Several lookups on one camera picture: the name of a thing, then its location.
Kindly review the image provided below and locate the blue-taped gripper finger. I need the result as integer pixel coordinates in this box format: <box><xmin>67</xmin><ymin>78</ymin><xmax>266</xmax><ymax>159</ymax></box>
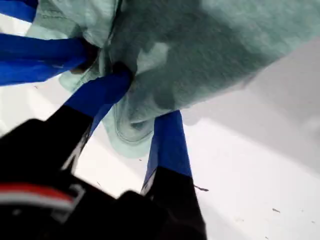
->
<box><xmin>0</xmin><ymin>33</ymin><xmax>88</xmax><ymax>87</ymax></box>
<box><xmin>0</xmin><ymin>0</ymin><xmax>42</xmax><ymax>24</ymax></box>
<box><xmin>45</xmin><ymin>61</ymin><xmax>134</xmax><ymax>176</ymax></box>
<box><xmin>139</xmin><ymin>109</ymin><xmax>208</xmax><ymax>240</ymax></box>

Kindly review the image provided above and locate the red and white wire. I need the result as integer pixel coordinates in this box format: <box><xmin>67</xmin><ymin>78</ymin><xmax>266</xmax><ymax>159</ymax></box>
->
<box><xmin>0</xmin><ymin>183</ymin><xmax>75</xmax><ymax>208</ymax></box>

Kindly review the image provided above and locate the pale green T-shirt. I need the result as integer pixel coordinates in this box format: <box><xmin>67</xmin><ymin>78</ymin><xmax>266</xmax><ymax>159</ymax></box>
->
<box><xmin>24</xmin><ymin>0</ymin><xmax>320</xmax><ymax>159</ymax></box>

